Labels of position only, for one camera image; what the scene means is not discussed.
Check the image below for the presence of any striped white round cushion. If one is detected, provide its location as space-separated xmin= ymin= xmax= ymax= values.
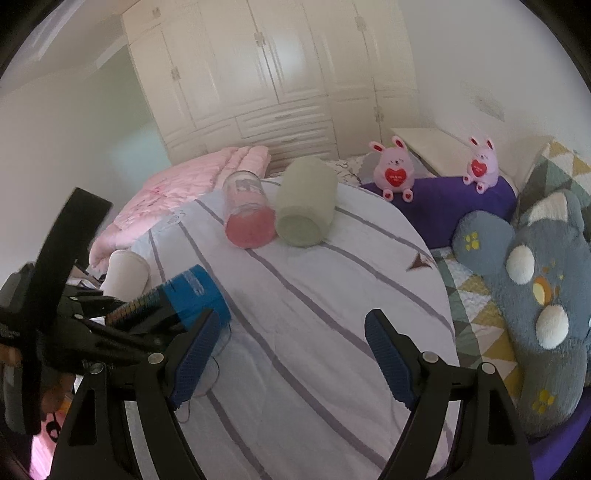
xmin=133 ymin=185 xmax=458 ymax=479

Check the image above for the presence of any folded pink quilt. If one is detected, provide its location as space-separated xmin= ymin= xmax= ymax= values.
xmin=89 ymin=145 xmax=270 ymax=273

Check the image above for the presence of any white paper cup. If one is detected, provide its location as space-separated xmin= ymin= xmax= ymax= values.
xmin=101 ymin=250 xmax=150 ymax=302

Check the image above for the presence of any cream white wardrobe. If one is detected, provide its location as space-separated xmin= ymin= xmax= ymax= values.
xmin=122 ymin=0 xmax=421 ymax=167

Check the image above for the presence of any purple pillow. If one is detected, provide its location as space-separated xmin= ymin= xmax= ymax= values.
xmin=359 ymin=174 xmax=518 ymax=250

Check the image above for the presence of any triangle pattern quilt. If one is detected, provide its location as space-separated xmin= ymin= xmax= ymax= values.
xmin=432 ymin=248 xmax=523 ymax=401

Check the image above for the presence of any pink bunny plush left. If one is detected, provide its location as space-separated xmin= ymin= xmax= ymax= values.
xmin=369 ymin=136 xmax=415 ymax=203

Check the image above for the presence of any blue printed cup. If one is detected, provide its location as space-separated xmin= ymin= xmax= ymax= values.
xmin=104 ymin=263 xmax=233 ymax=333

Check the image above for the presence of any triangle pattern pillow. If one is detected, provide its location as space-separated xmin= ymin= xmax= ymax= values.
xmin=514 ymin=140 xmax=590 ymax=229

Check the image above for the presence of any grey blue plush toy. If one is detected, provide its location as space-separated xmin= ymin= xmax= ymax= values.
xmin=452 ymin=190 xmax=590 ymax=437

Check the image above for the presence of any pink transparent cup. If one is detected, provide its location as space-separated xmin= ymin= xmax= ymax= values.
xmin=222 ymin=170 xmax=276 ymax=249

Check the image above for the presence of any pale green cup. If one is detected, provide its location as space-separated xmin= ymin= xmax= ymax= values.
xmin=276 ymin=157 xmax=339 ymax=248

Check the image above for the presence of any cream flat pillow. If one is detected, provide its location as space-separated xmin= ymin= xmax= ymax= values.
xmin=390 ymin=126 xmax=518 ymax=186

